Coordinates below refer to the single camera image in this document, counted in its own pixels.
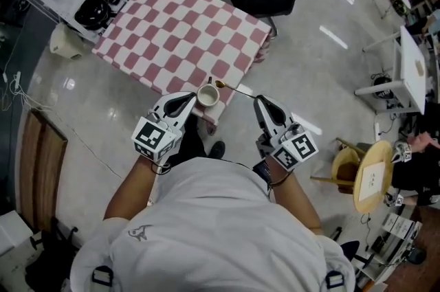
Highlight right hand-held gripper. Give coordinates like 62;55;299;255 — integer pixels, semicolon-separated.
253;94;319;170

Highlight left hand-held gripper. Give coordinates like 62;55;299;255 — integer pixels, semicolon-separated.
131;91;198;164

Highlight white ceramic cup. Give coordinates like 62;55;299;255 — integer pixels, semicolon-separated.
196;76;221;109

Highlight small gold spoon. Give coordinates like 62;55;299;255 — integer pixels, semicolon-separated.
214;80;257;100

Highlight person's right forearm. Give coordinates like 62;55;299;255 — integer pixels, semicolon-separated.
267;159;324;235

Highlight person's left forearm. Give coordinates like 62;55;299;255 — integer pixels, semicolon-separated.
103;156;162;221

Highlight person's black trousers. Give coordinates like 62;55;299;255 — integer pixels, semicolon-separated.
170;115;209;168

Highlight dark waist device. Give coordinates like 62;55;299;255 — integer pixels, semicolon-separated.
252;159;272;188

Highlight person's black shoe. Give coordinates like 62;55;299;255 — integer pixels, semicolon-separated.
208;141;227;161

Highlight red white checkered cloth table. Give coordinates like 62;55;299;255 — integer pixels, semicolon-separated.
91;0;278;137

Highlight wooden chair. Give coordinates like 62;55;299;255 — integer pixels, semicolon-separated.
310;137;367;195

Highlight round wooden table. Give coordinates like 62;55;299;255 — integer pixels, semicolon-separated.
353;140;394;214

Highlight black round floor device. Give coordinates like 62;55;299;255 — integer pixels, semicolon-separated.
373;76;396;99

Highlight white paper sheet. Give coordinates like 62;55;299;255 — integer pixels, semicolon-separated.
357;161;386;201

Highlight black helmet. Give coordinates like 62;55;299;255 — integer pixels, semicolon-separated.
74;0;128;30

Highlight person's white shirt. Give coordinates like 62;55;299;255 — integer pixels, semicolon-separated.
70;157;357;292

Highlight white trash bin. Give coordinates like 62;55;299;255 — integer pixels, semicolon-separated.
49;23;83;60

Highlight black swivel chair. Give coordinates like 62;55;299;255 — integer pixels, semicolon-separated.
329;227;375;267

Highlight wooden bench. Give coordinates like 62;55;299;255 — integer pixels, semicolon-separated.
19;108;69;233

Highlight stack of white boxes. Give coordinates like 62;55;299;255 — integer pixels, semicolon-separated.
382;213;415;240

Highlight white power strip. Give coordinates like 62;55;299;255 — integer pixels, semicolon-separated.
2;70;22;92

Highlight black office chair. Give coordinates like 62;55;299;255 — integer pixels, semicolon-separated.
30;225;78;292

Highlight brown floor mat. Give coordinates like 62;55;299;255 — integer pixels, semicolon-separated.
384;204;440;292

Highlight white cardboard box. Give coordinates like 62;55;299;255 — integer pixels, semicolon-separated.
0;210;34;257

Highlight black wrist strap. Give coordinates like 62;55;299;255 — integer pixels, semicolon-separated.
269;169;295;187
149;161;172;175

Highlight grey backpack strap buckle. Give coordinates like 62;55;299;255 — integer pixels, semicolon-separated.
91;265;114;288
324;269;346;290

